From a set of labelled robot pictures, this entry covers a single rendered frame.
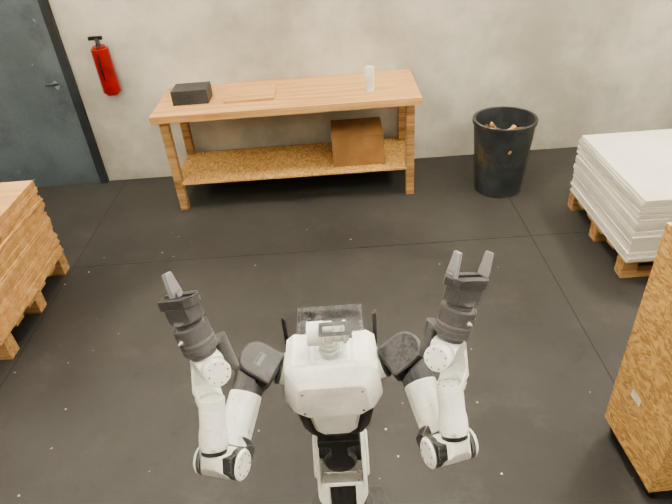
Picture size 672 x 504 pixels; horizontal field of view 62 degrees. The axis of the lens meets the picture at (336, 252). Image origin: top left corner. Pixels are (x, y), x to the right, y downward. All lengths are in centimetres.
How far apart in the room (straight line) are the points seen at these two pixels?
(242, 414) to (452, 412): 55
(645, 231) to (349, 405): 291
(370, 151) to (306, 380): 359
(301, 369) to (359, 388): 16
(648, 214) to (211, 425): 322
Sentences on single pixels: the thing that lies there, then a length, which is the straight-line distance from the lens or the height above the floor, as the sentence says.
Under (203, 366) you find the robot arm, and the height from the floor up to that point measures 152.
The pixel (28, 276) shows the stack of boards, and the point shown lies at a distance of 437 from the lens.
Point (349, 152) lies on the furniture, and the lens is 493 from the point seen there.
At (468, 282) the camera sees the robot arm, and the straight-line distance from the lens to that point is 131.
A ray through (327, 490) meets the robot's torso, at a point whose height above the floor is 86.
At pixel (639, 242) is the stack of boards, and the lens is 415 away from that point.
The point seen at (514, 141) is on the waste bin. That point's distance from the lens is 479.
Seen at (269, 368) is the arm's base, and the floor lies 135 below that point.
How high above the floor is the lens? 248
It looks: 35 degrees down
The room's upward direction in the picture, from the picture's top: 5 degrees counter-clockwise
